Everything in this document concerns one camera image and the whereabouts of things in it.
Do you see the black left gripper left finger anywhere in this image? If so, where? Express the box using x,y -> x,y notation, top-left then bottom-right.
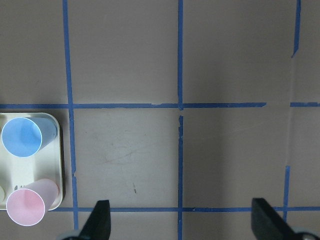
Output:
77,200 -> 111,240

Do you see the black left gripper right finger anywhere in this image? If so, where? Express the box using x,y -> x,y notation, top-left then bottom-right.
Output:
251,198 -> 300,240

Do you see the pink plastic cup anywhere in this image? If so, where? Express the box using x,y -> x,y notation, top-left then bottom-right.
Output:
6,178 -> 59,227

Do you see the blue plastic cup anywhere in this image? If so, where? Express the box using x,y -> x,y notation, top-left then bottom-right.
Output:
1,117 -> 58,158

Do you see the cream plastic tray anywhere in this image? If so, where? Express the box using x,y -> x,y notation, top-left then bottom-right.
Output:
0,112 -> 64,211

